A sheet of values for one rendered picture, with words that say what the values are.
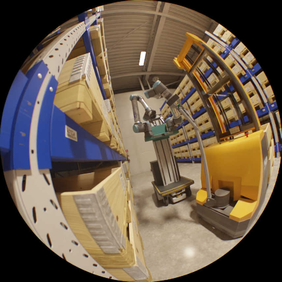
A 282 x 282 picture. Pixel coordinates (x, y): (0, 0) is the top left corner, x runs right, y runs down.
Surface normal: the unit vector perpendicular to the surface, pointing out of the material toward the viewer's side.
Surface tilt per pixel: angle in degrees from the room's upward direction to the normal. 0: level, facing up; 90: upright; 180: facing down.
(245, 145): 68
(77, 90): 90
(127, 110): 90
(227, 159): 74
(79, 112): 180
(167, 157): 90
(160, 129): 90
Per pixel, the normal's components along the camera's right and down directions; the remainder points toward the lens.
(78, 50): 0.24, 0.96
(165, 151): 0.04, -0.18
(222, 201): -0.71, 0.07
